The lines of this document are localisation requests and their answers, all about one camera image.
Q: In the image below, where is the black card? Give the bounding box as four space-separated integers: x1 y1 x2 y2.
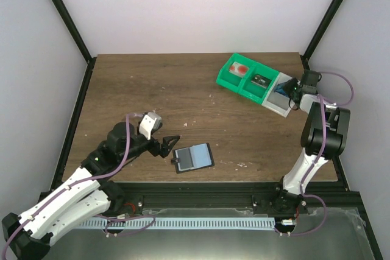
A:
251 74 271 88

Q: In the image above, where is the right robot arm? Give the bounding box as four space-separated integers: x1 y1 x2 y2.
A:
272 78 350 213

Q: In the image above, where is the black right frame post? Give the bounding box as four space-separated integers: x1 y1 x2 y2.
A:
301 0 344 61

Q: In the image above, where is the black left frame post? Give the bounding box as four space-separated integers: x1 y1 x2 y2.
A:
32 0 93 63

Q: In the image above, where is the green bin middle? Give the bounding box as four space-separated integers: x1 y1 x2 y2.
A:
240 63 279 105

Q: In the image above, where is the white translucent bin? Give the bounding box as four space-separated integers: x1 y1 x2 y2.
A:
261 72 292 118

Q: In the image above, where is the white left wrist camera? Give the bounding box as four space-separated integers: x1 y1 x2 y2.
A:
138 112 162 140

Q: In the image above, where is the black aluminium front rail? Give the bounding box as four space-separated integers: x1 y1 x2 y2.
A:
116 182 364 215

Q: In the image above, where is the grey card in holder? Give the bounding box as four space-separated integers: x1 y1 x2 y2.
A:
176 147 194 171

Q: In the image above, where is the light blue slotted cable duct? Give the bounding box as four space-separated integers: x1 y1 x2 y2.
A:
79 217 275 230

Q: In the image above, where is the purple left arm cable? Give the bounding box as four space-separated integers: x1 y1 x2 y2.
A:
1 113 143 260

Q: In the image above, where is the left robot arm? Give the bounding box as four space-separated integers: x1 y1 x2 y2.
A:
1 122 180 259

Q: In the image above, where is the black leather card holder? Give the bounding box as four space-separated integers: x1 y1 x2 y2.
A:
171 143 215 174

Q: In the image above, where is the black frame post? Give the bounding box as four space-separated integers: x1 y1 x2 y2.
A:
301 0 344 61
32 0 93 63

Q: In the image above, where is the green bin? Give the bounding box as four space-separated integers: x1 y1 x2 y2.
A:
216 53 260 94
240 63 279 105

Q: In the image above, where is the red white card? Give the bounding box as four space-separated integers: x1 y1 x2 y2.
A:
229 61 249 78

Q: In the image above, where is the green bin far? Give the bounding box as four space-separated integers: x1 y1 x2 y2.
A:
216 53 260 94

